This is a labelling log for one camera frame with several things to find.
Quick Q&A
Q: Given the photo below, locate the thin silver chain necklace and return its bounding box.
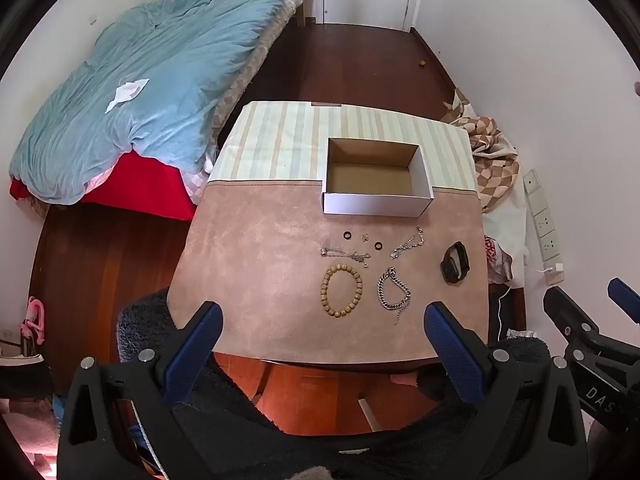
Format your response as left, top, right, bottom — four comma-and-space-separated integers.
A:
320, 245, 371, 268

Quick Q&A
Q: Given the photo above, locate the white tissue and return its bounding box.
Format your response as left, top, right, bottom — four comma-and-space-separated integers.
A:
105, 77, 151, 114

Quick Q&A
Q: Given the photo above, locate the wooden bed frame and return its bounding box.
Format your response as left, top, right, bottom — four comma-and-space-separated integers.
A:
294, 0, 317, 27

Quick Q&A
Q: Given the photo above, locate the white sheet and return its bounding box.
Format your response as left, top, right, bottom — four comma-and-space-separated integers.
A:
482, 195, 529, 286

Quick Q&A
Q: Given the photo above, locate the wooden bead bracelet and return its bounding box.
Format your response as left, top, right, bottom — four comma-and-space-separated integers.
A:
320, 264, 363, 319

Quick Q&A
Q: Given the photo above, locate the light blue duvet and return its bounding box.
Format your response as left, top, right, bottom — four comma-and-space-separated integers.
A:
10, 0, 311, 206

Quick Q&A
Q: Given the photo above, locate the brown checkered blanket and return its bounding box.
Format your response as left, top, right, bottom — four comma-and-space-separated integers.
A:
440, 87, 521, 211

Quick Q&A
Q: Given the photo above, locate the red and white plastic bag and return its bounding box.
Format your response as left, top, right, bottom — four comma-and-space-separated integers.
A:
484, 235, 514, 284

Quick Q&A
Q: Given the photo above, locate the white cardboard box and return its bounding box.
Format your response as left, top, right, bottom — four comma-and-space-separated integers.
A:
321, 136, 434, 218

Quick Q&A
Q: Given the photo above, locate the dark fuzzy cloth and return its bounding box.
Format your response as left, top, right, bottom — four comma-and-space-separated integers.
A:
116, 288, 551, 480

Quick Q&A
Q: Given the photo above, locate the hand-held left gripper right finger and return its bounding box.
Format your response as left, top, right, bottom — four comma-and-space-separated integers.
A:
423, 301, 588, 480

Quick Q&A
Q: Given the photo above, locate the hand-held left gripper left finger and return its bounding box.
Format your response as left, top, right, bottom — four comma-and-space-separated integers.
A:
57, 301, 224, 480

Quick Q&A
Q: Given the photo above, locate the thin silver bracelet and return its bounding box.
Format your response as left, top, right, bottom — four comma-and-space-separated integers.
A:
390, 226, 426, 260

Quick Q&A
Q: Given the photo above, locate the black fitness band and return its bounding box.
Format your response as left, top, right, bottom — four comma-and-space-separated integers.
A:
440, 241, 471, 283

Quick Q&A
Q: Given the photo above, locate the dark bag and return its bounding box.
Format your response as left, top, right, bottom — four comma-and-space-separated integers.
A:
0, 351, 55, 402

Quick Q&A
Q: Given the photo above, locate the white cable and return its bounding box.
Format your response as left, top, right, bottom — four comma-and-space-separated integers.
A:
496, 280, 513, 343

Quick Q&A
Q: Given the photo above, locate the pink hanger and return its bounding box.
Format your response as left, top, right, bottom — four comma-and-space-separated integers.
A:
20, 296, 47, 346

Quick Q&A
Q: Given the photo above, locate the white wall socket panel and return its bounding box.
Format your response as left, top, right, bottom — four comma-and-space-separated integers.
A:
522, 169, 559, 263

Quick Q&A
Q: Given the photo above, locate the red bed sheet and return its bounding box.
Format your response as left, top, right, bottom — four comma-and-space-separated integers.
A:
9, 151, 198, 222

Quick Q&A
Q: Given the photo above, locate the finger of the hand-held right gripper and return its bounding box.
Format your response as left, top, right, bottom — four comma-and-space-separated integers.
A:
544, 286, 613, 361
607, 278, 640, 323

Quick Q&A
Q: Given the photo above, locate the chunky silver chain bracelet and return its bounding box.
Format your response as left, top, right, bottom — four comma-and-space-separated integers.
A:
377, 266, 413, 326

